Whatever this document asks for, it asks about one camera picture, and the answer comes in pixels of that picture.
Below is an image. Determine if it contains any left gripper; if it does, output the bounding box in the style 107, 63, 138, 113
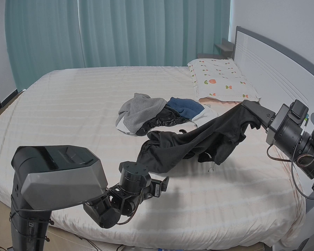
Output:
146, 179, 165, 199

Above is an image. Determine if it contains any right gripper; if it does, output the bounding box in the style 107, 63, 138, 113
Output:
242, 100, 310, 157

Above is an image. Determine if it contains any black T-shirt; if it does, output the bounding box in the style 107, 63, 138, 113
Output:
137, 105, 262, 174

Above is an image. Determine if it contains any pile of clothes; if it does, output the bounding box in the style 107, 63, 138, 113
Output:
115, 93, 220, 136

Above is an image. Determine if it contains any bed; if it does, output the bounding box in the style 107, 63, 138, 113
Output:
0, 26, 314, 248

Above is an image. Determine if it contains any white printed pillow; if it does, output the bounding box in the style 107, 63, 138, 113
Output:
187, 58, 262, 102

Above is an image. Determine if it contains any grey bedside table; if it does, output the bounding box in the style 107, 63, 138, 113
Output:
197, 38, 235, 60

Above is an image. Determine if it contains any blue-green curtain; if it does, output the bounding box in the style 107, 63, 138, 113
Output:
78, 0, 232, 68
5, 0, 81, 91

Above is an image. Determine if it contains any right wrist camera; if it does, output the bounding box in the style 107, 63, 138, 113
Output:
289, 100, 310, 127

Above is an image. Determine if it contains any black cable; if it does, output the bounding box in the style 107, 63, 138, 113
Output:
266, 143, 314, 200

